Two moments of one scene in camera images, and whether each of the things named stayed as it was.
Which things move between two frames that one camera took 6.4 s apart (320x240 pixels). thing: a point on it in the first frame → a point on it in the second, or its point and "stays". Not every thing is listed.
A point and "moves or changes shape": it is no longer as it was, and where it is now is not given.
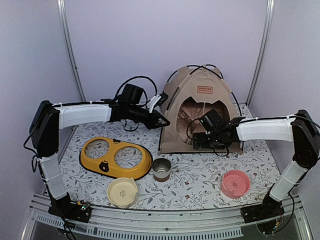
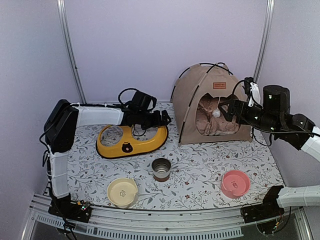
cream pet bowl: x=121 y=192 stays
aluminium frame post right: x=269 y=14 stays
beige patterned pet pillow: x=188 y=121 → x=208 y=125
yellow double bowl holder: x=106 y=165 → x=115 y=141
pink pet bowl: x=235 y=184 stays
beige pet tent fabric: x=198 y=82 moves or changes shape
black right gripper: x=203 y=144 → x=239 y=106
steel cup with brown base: x=161 y=167 stays
